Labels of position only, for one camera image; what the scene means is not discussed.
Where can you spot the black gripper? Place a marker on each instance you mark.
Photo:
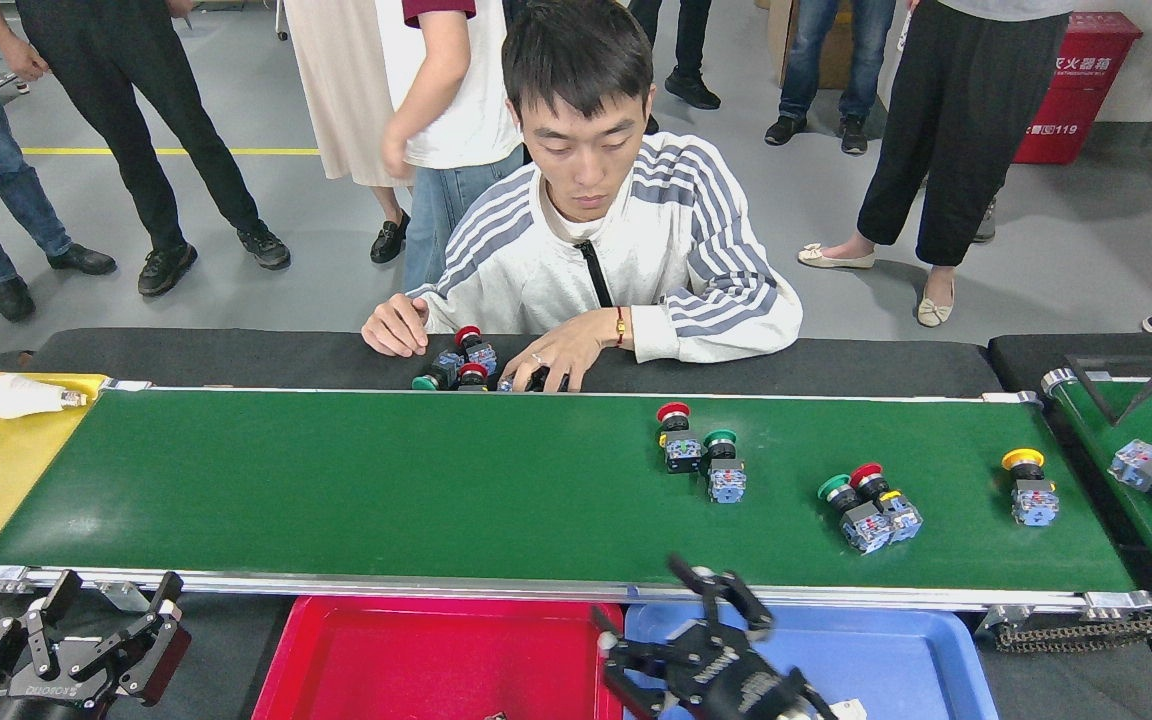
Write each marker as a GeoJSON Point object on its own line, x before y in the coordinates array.
{"type": "Point", "coordinates": [736, 685]}
{"type": "Point", "coordinates": [56, 705]}

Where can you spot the white circuit breaker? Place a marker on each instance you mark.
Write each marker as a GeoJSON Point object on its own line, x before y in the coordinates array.
{"type": "Point", "coordinates": [848, 712]}

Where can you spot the yellow push button switch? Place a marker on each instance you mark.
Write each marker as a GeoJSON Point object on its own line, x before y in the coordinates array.
{"type": "Point", "coordinates": [1034, 503]}

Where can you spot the blue plastic tray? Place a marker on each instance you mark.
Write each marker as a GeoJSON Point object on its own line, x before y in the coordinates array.
{"type": "Point", "coordinates": [886, 670]}

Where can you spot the red plastic tray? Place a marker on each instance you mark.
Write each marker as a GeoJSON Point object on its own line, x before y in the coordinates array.
{"type": "Point", "coordinates": [436, 660]}

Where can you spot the person's left hand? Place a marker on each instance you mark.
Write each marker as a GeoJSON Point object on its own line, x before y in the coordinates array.
{"type": "Point", "coordinates": [566, 350]}

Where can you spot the person's right hand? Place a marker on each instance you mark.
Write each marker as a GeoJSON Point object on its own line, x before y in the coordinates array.
{"type": "Point", "coordinates": [396, 325]}

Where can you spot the white light bulb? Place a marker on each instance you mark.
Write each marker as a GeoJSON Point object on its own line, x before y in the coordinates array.
{"type": "Point", "coordinates": [21, 397]}

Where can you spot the seated person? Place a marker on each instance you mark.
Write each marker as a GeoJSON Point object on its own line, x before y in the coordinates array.
{"type": "Point", "coordinates": [676, 250]}

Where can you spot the red fire extinguisher box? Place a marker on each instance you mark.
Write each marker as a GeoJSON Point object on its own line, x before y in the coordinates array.
{"type": "Point", "coordinates": [1076, 90]}

